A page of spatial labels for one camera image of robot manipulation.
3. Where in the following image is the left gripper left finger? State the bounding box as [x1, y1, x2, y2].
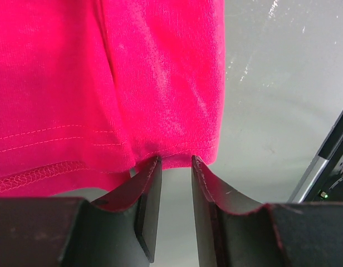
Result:
[60, 157, 162, 266]

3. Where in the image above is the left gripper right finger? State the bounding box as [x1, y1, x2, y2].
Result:
[192, 156, 287, 266]

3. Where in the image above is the red t shirt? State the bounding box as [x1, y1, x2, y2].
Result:
[0, 1, 225, 197]

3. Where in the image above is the aluminium frame rail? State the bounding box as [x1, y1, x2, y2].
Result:
[288, 110, 343, 203]

